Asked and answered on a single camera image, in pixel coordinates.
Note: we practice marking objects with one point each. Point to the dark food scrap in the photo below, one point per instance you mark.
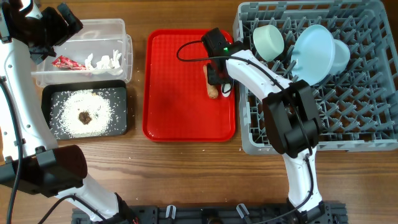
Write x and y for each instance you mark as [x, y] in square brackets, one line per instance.
[84, 117]

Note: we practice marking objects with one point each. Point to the red snack wrapper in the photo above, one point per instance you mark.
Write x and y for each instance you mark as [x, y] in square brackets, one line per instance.
[64, 62]

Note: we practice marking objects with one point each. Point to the light blue bowl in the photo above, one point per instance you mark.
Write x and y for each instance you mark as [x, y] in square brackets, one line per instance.
[341, 59]

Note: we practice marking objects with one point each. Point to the black tray bin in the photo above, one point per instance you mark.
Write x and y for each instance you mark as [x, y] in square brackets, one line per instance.
[118, 102]

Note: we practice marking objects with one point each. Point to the green bowl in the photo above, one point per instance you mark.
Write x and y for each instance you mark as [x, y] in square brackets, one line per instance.
[268, 42]

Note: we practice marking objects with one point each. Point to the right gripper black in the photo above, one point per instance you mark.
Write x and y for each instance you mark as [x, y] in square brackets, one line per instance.
[212, 79]

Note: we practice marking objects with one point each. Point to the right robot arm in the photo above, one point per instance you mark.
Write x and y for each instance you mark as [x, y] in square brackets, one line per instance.
[291, 117]

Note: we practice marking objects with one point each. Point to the red plastic tray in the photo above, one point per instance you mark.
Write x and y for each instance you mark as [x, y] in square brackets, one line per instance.
[176, 105]

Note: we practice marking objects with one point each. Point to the white rice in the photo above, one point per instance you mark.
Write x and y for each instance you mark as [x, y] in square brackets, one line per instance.
[84, 105]

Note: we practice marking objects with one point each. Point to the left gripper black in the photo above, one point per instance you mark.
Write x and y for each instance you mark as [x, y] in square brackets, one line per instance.
[63, 32]

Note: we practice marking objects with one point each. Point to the white tissue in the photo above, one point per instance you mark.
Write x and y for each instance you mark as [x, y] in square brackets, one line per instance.
[105, 63]

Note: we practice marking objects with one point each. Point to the clear plastic bin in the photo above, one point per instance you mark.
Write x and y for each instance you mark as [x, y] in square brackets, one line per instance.
[99, 38]

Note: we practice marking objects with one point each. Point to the light blue plate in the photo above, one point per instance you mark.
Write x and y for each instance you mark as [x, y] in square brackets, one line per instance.
[313, 53]

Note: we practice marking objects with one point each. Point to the grey dishwasher rack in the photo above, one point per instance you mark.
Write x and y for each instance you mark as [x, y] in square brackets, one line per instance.
[358, 107]

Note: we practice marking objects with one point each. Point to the white plastic spoon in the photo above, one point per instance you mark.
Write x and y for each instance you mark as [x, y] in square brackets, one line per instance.
[226, 89]

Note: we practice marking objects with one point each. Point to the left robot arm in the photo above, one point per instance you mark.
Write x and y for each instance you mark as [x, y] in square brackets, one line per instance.
[34, 162]

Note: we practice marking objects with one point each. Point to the brown carrot piece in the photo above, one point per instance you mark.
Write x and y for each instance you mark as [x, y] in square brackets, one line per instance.
[212, 91]

